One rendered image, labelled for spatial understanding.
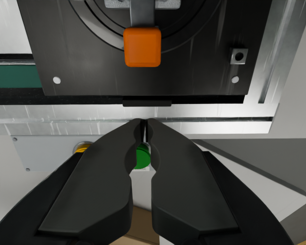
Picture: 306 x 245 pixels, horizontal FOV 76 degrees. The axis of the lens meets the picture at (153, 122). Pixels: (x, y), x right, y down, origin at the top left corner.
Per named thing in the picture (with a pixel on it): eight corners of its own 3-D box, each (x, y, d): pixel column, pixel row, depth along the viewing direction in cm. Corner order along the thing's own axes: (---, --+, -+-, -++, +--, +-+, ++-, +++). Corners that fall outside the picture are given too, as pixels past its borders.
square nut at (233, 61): (241, 62, 21) (245, 64, 20) (226, 62, 21) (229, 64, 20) (245, 46, 20) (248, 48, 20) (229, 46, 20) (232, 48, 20)
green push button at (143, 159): (151, 161, 30) (151, 169, 29) (125, 161, 30) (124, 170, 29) (151, 139, 28) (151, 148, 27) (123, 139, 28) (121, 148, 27)
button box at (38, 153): (159, 148, 36) (161, 172, 30) (42, 148, 35) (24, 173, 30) (160, 113, 32) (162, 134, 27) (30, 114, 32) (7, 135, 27)
